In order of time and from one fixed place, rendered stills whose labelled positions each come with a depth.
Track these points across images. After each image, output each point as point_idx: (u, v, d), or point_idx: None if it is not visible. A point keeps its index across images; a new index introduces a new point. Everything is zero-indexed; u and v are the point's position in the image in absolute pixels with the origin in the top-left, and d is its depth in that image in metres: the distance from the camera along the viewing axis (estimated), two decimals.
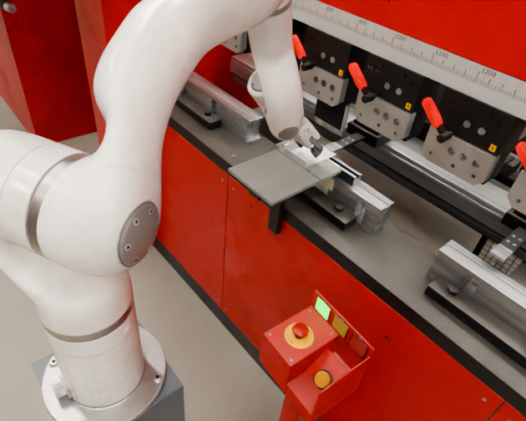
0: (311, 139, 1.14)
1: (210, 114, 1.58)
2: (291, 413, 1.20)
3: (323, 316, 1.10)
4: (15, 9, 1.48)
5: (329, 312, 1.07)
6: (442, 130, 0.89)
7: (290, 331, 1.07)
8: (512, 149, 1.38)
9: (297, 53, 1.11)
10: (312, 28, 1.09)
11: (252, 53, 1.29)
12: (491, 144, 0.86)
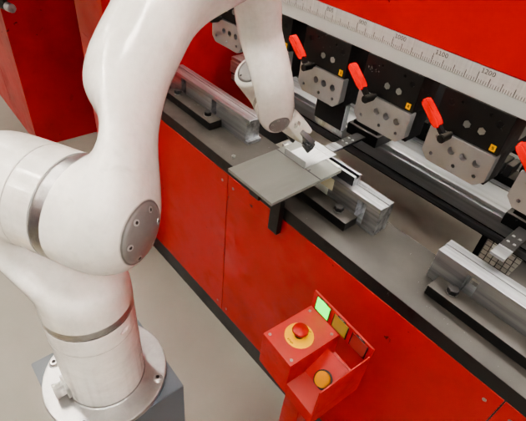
0: (303, 134, 1.10)
1: (210, 114, 1.58)
2: (291, 413, 1.20)
3: (323, 316, 1.10)
4: (15, 9, 1.48)
5: (329, 312, 1.07)
6: (442, 130, 0.89)
7: (290, 331, 1.07)
8: (512, 149, 1.38)
9: (297, 53, 1.11)
10: (312, 28, 1.09)
11: None
12: (491, 144, 0.86)
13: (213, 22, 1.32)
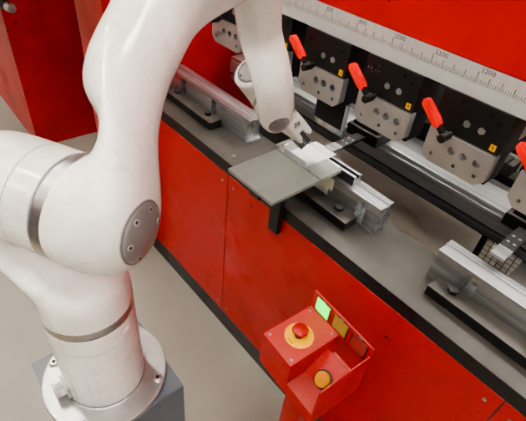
0: (301, 134, 1.11)
1: (210, 114, 1.58)
2: (291, 413, 1.20)
3: (323, 316, 1.10)
4: (15, 9, 1.48)
5: (329, 312, 1.07)
6: (442, 130, 0.89)
7: (290, 331, 1.07)
8: (512, 149, 1.38)
9: (297, 53, 1.11)
10: (312, 28, 1.09)
11: None
12: (491, 144, 0.86)
13: (213, 22, 1.32)
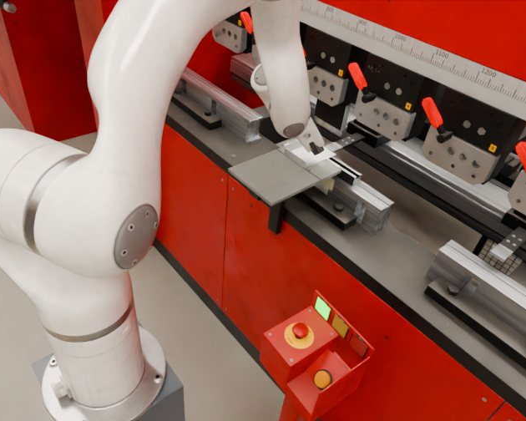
0: (311, 144, 1.09)
1: (210, 114, 1.58)
2: (291, 413, 1.20)
3: (323, 316, 1.10)
4: (15, 9, 1.48)
5: (329, 312, 1.07)
6: (442, 130, 0.89)
7: (290, 331, 1.07)
8: (512, 149, 1.38)
9: None
10: (312, 28, 1.09)
11: (252, 53, 1.29)
12: (491, 144, 0.86)
13: None
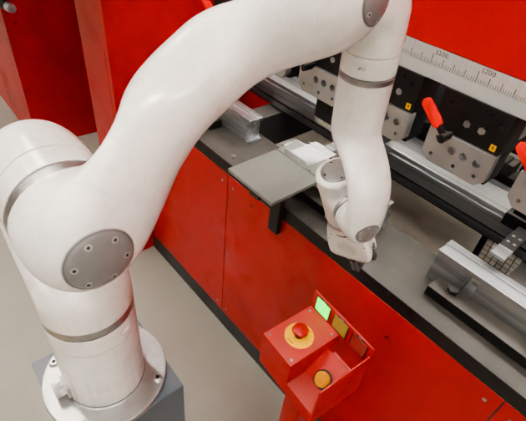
0: None
1: None
2: (291, 413, 1.20)
3: (323, 316, 1.10)
4: (15, 9, 1.48)
5: (329, 312, 1.07)
6: (442, 130, 0.89)
7: (290, 331, 1.07)
8: (512, 149, 1.38)
9: None
10: None
11: None
12: (491, 144, 0.86)
13: None
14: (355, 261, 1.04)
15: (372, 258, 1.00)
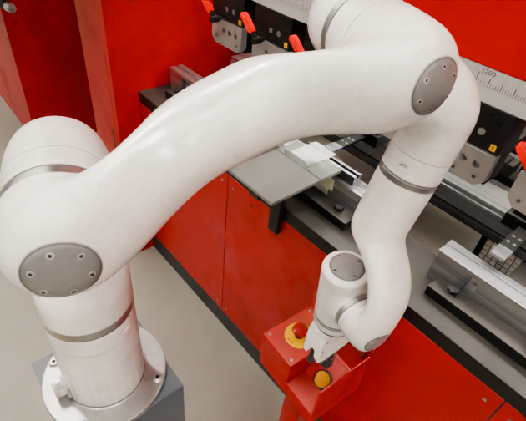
0: None
1: None
2: (291, 413, 1.20)
3: None
4: (15, 9, 1.48)
5: None
6: None
7: (290, 331, 1.07)
8: (512, 149, 1.38)
9: None
10: None
11: (252, 53, 1.29)
12: (491, 144, 0.86)
13: (213, 22, 1.32)
14: None
15: (309, 357, 0.91)
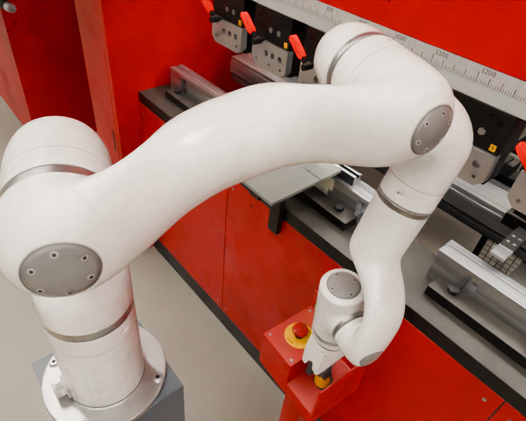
0: None
1: None
2: (291, 413, 1.20)
3: None
4: (15, 9, 1.48)
5: None
6: None
7: (290, 331, 1.07)
8: (512, 149, 1.38)
9: (297, 53, 1.11)
10: (312, 28, 1.09)
11: (252, 53, 1.29)
12: (491, 144, 0.86)
13: (213, 22, 1.32)
14: None
15: (307, 368, 0.95)
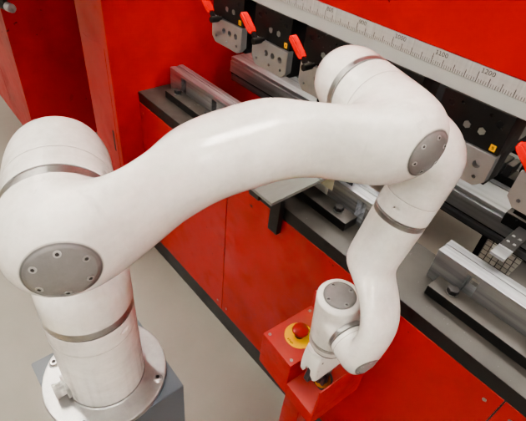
0: None
1: None
2: (291, 413, 1.20)
3: None
4: (15, 9, 1.48)
5: None
6: None
7: (290, 331, 1.07)
8: (512, 149, 1.38)
9: (297, 53, 1.11)
10: (312, 28, 1.09)
11: (252, 53, 1.29)
12: (491, 144, 0.86)
13: (213, 22, 1.32)
14: None
15: (305, 375, 0.97)
